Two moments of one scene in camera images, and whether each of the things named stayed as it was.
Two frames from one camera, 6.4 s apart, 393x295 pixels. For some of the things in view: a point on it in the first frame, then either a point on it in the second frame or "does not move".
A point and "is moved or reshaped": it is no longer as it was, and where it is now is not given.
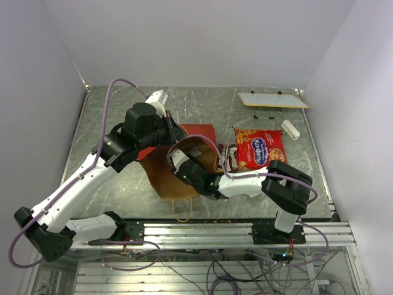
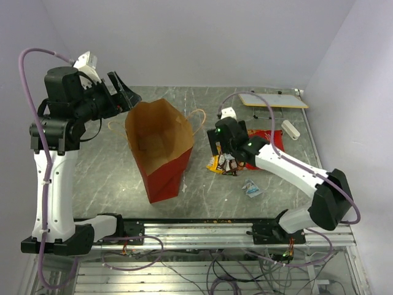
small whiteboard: (273, 100) does not move
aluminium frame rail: (223, 234) does not move
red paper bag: (199, 145) is moved or reshaped
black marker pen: (271, 118) does not move
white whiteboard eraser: (292, 131) does not move
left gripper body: (169, 128) -> (112, 104)
